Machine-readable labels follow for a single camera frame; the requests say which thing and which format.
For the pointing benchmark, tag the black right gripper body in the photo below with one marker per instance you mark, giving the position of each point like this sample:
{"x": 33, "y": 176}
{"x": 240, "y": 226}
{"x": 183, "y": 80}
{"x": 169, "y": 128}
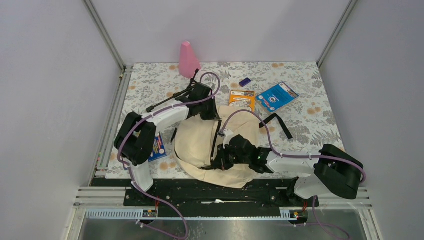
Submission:
{"x": 229, "y": 157}

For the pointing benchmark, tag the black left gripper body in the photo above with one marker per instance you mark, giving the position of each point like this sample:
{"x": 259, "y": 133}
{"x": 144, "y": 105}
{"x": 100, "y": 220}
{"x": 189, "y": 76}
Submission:
{"x": 207, "y": 111}

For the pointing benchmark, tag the beige canvas backpack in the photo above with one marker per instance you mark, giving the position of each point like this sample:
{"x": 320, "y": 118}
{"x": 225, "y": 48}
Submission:
{"x": 196, "y": 142}

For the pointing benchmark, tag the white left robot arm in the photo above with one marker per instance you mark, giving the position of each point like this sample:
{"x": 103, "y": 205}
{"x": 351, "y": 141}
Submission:
{"x": 135, "y": 138}

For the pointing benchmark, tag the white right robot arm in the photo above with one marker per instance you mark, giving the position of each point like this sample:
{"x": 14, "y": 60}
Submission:
{"x": 329, "y": 170}

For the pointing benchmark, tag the orange booklet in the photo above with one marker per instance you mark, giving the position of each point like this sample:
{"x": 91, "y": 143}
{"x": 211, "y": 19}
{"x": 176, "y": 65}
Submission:
{"x": 243, "y": 99}

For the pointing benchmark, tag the small purple box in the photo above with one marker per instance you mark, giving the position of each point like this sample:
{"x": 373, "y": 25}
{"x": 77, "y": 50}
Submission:
{"x": 245, "y": 82}

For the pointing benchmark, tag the pink cone-shaped object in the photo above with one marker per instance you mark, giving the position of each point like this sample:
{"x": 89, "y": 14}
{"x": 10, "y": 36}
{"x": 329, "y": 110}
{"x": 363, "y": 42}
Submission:
{"x": 188, "y": 61}

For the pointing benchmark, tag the black compass tool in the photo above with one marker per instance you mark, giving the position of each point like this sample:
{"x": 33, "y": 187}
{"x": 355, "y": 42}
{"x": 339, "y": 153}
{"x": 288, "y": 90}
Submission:
{"x": 191, "y": 85}

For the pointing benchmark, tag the blue booklet right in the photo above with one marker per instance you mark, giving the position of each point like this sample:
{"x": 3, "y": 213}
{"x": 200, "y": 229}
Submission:
{"x": 276, "y": 97}

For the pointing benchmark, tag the blue picture book left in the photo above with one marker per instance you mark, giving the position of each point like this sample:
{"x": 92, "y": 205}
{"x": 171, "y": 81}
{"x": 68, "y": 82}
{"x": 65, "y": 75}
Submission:
{"x": 158, "y": 149}

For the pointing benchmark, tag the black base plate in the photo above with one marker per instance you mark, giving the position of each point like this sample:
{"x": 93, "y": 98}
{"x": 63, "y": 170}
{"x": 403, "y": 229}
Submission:
{"x": 196, "y": 199}

